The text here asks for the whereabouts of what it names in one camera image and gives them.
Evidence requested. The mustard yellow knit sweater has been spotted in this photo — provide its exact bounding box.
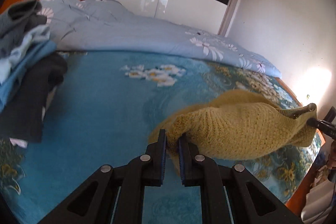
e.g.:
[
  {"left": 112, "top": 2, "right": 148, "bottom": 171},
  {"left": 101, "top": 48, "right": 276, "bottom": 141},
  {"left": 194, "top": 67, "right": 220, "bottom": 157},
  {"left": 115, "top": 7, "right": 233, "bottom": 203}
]
[{"left": 143, "top": 89, "right": 317, "bottom": 174}]

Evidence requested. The blue floral bed blanket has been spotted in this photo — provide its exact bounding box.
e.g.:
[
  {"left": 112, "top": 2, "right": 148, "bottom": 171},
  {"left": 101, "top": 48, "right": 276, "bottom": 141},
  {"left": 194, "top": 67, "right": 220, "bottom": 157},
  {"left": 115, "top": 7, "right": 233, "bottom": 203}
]
[{"left": 1, "top": 52, "right": 298, "bottom": 223}]

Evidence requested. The pink folded garment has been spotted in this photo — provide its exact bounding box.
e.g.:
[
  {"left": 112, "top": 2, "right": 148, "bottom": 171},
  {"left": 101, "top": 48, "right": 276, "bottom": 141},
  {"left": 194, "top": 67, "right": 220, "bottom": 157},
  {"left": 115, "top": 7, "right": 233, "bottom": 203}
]
[{"left": 10, "top": 138, "right": 28, "bottom": 148}]

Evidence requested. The black folded garment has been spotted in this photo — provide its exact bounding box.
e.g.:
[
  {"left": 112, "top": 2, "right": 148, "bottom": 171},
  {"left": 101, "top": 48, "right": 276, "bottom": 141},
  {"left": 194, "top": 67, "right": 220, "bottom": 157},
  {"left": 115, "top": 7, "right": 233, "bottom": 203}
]
[{"left": 1, "top": 52, "right": 68, "bottom": 143}]

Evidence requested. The light blue folded shirt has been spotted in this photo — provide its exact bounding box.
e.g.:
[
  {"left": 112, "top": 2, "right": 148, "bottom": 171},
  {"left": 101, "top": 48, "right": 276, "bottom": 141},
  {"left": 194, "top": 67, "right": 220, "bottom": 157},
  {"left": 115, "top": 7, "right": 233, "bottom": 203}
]
[{"left": 1, "top": 25, "right": 50, "bottom": 84}]

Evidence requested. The light blue floral duvet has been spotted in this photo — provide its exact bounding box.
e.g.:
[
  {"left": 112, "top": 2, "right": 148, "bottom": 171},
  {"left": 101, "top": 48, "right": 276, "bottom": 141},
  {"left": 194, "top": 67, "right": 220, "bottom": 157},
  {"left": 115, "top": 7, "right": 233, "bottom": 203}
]
[{"left": 40, "top": 0, "right": 282, "bottom": 77}]

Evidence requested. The grey blue folded garment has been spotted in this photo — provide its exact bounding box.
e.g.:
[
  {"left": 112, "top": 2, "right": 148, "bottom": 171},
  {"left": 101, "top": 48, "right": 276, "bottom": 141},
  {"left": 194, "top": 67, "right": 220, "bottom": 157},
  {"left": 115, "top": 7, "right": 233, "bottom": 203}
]
[{"left": 0, "top": 0, "right": 47, "bottom": 58}]

